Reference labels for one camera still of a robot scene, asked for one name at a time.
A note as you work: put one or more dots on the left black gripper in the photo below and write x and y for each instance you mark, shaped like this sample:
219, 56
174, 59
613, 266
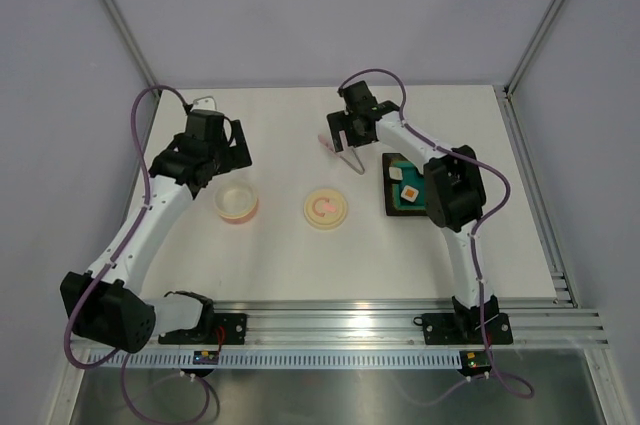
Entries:
236, 156

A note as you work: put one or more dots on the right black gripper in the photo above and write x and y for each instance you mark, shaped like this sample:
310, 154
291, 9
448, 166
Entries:
339, 121

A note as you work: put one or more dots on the pink handled metal tongs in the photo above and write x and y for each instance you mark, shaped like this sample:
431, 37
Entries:
355, 164

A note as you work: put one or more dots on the pink round lunch box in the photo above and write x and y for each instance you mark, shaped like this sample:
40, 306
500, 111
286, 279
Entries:
236, 202

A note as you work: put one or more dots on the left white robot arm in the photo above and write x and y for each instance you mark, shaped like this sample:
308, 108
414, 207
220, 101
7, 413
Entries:
103, 304

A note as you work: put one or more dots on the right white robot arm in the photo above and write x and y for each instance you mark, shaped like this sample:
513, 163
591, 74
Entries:
454, 196

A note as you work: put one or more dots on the white sushi piece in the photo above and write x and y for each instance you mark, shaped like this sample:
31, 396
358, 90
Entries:
395, 173

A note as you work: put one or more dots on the black and teal square plate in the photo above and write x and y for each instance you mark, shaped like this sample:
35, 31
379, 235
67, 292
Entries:
394, 204

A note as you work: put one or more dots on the orange centre sushi piece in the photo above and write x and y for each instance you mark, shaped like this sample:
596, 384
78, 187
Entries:
409, 194

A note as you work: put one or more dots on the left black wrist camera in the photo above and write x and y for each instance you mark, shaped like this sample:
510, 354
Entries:
205, 125

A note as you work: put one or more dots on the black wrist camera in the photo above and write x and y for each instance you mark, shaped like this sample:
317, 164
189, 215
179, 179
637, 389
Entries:
205, 125
357, 96

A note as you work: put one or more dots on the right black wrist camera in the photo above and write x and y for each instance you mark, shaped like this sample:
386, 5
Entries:
357, 96

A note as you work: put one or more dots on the cream lid with pink handle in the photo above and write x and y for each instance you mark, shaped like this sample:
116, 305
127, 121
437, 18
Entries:
325, 209

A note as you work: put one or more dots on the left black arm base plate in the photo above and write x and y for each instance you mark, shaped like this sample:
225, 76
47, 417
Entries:
228, 327

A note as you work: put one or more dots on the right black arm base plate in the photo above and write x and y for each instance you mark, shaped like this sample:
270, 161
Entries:
442, 329

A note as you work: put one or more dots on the left aluminium frame post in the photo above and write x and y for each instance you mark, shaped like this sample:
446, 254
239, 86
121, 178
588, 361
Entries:
128, 40

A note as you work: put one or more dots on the aluminium frame post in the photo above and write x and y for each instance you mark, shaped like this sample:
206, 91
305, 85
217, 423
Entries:
128, 40
541, 32

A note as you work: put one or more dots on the white slotted cable duct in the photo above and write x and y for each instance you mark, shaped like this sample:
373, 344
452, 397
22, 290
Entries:
289, 359

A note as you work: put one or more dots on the right side aluminium rail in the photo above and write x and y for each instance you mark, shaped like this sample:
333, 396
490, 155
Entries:
567, 295

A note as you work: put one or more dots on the aluminium rail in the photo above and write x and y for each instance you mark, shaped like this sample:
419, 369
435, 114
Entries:
567, 295
389, 323

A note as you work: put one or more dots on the aluminium front rail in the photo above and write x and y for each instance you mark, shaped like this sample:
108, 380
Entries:
389, 323

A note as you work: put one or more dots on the right aluminium frame post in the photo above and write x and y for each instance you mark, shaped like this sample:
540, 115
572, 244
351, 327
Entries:
541, 32

